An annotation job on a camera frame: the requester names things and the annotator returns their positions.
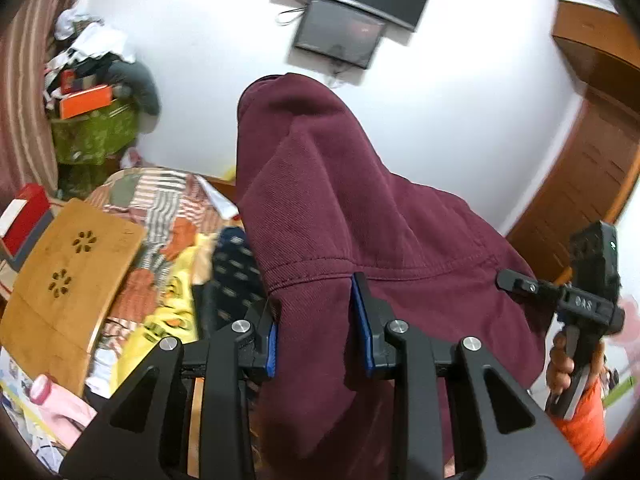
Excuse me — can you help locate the red box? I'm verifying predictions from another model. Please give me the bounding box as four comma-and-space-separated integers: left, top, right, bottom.
0, 182, 51, 256

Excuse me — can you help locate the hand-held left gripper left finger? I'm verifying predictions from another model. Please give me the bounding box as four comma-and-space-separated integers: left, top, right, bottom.
59, 305, 278, 480

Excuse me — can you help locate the white crumpled cloth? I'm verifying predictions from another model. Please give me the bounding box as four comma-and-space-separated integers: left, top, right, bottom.
52, 7, 128, 63

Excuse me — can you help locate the dark grey garment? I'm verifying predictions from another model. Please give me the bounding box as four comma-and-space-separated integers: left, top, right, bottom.
102, 57, 162, 133

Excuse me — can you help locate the maroon shirt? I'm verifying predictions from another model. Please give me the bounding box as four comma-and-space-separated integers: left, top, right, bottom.
235, 72, 551, 480

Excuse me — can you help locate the printed paper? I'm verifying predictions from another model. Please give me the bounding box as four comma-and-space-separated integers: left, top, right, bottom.
0, 350, 66, 471

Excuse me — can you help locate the wooden door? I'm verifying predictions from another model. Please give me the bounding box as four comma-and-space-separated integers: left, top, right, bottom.
505, 0, 640, 286

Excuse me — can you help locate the small black monitor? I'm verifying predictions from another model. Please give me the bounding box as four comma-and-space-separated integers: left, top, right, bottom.
292, 0, 388, 71

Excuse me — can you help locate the orange box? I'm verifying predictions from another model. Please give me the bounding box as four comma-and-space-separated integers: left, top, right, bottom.
59, 84, 113, 120

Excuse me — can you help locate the striped curtain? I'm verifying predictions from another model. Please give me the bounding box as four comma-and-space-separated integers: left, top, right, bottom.
0, 0, 101, 206

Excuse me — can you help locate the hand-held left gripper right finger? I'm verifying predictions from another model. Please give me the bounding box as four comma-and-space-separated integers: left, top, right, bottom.
351, 272, 586, 480

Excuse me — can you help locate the yellow cloth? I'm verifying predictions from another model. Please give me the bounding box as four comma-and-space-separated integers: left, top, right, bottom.
110, 232, 221, 401

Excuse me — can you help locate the person's right forearm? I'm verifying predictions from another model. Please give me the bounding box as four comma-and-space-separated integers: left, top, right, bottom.
547, 375, 613, 461

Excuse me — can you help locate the printed blanket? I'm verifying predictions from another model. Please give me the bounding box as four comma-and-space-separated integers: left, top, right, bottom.
85, 167, 251, 351

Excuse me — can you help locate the wooden lap board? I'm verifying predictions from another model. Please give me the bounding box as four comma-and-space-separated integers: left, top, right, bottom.
0, 197, 147, 396

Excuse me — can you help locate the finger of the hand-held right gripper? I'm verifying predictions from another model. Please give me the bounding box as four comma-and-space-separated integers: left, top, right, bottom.
496, 269, 568, 303

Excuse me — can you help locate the dark blue patterned cloth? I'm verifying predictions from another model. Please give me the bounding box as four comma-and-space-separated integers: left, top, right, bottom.
197, 226, 268, 341

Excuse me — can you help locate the person's right hand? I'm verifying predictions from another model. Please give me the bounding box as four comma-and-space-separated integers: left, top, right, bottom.
545, 332, 576, 393

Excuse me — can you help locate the pink plastic bottle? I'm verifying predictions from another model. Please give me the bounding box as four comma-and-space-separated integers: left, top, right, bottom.
30, 374, 98, 441

